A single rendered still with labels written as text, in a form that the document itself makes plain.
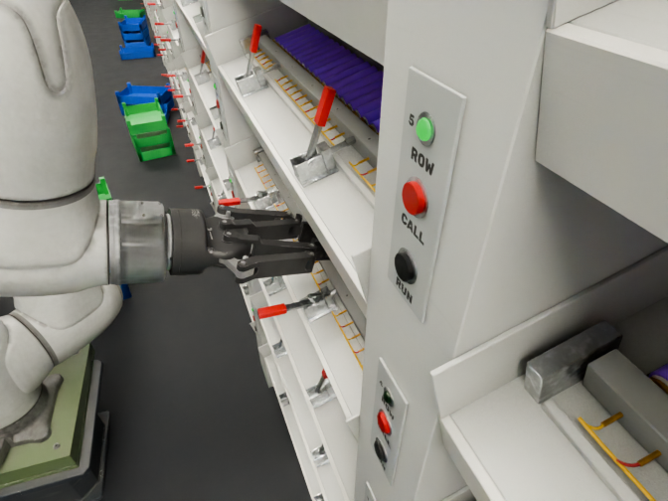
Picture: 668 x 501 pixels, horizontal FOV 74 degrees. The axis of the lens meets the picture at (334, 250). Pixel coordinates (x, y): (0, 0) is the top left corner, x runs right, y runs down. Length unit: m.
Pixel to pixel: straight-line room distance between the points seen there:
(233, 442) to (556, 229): 1.23
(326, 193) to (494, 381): 0.24
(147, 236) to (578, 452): 0.40
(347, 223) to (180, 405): 1.14
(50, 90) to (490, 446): 0.38
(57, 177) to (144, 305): 1.37
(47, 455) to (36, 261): 0.77
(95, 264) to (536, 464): 0.40
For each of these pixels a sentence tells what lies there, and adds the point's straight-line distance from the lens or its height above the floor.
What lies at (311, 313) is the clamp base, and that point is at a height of 0.77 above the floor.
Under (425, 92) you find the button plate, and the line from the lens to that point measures 0.20.
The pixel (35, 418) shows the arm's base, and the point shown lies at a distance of 1.24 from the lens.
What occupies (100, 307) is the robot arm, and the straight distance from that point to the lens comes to 1.18.
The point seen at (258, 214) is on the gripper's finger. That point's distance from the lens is 0.58.
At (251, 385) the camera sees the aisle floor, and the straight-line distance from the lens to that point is 1.45.
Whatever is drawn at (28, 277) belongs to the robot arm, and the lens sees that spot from 0.49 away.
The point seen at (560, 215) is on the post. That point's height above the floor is 1.08.
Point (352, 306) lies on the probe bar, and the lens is 0.54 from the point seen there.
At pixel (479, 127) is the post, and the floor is 1.12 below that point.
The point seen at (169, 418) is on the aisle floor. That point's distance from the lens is 1.45.
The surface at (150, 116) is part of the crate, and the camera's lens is 2.91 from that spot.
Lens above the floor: 1.18
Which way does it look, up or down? 39 degrees down
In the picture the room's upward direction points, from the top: straight up
